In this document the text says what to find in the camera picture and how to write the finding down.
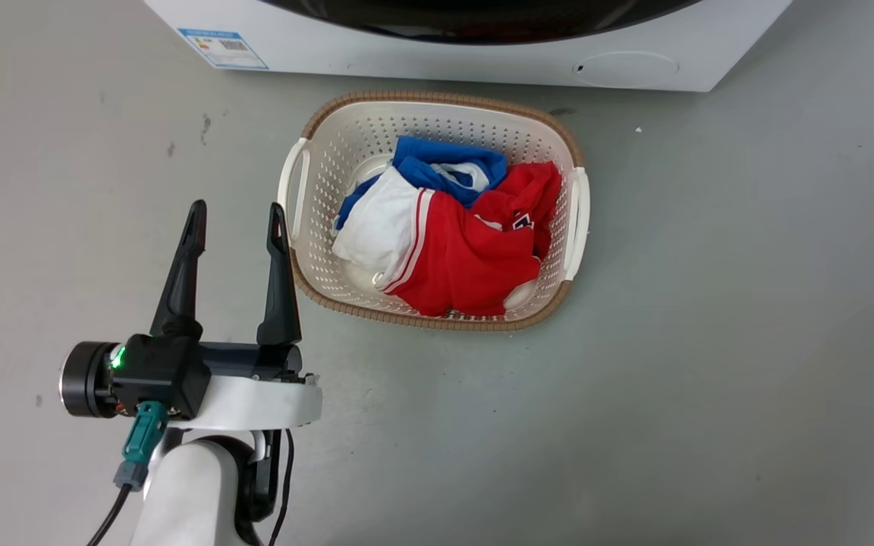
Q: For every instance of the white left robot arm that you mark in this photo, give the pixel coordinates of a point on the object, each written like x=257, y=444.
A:
x=187, y=493

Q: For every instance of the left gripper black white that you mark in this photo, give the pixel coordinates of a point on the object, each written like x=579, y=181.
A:
x=156, y=371

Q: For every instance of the dark glass washing machine door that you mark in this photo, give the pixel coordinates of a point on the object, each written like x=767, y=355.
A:
x=482, y=23

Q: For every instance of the blue garment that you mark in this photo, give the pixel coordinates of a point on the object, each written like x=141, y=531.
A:
x=422, y=163

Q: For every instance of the round white filter cover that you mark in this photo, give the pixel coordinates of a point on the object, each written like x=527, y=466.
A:
x=627, y=69

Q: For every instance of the white garment with red stripes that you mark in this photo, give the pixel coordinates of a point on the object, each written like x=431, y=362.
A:
x=376, y=227

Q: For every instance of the blue white energy label sticker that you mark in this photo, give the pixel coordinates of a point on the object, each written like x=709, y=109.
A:
x=223, y=48

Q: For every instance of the cream plastic laundry basket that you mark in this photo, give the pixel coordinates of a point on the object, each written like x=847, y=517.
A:
x=346, y=144

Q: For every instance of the white washing machine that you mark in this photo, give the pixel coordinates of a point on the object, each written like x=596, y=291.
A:
x=482, y=64

